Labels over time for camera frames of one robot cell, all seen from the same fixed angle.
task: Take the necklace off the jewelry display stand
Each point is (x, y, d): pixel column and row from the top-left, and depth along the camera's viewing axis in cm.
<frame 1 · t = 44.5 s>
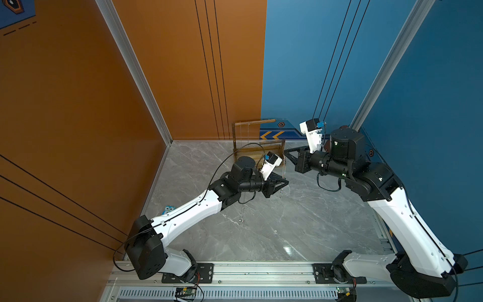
left hand: (286, 179, 68), fingers closed
right hand: (285, 151, 59), fingers closed
wooden jewelry display stand: (258, 152, 118), on the table
silver necklace on stand: (248, 131, 101), point 20 cm above the table
silver chain necklace: (242, 218, 90), on the table

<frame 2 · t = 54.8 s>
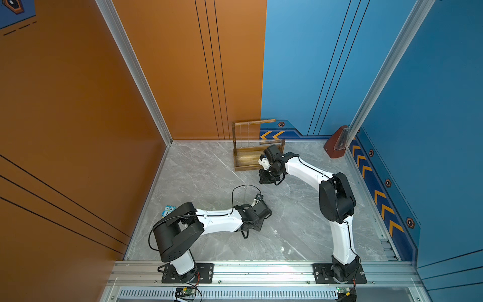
left hand: (258, 218, 89), fingers closed
right hand: (260, 181, 95), fingers closed
red corner block: (336, 145, 108), point 9 cm above the table
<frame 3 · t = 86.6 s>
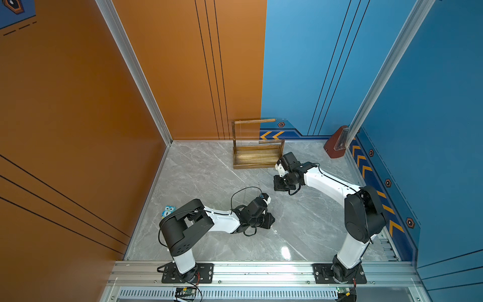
left hand: (275, 218, 87), fingers closed
right hand: (274, 187, 91), fingers closed
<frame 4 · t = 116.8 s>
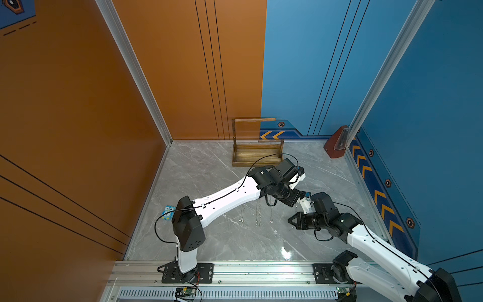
left hand: (298, 197, 73), fingers closed
right hand: (288, 220, 79), fingers closed
